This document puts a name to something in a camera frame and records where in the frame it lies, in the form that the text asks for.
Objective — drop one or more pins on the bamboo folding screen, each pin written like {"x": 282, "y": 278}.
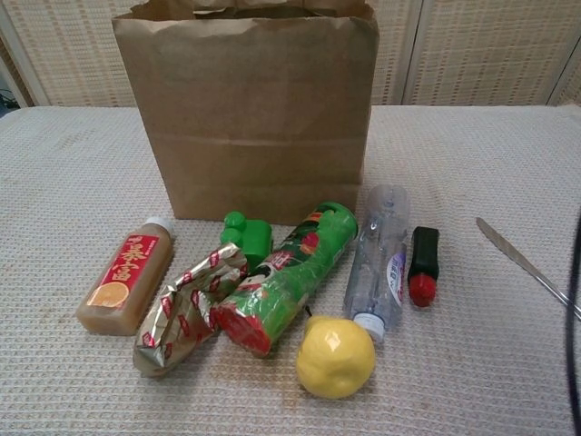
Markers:
{"x": 68, "y": 45}

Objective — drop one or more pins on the yellow toy pear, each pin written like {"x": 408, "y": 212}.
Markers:
{"x": 336, "y": 359}

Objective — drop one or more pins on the brown paper bag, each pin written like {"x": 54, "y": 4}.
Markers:
{"x": 254, "y": 113}

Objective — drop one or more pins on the green chips can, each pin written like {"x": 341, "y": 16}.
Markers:
{"x": 290, "y": 277}

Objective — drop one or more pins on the white woven tablecloth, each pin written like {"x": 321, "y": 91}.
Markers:
{"x": 68, "y": 181}

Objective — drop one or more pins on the black sauce bottle red cap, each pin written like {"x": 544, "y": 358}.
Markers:
{"x": 424, "y": 254}

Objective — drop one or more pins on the gold foil snack packet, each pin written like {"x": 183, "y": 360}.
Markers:
{"x": 181, "y": 313}

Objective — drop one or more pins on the tea bottle with red label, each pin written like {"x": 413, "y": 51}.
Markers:
{"x": 122, "y": 277}

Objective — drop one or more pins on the silver table knife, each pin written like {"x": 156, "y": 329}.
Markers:
{"x": 508, "y": 252}

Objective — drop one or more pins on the clear plastic water bottle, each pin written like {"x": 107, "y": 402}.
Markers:
{"x": 377, "y": 263}

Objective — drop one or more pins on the green plastic toy block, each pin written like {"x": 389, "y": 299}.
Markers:
{"x": 254, "y": 238}

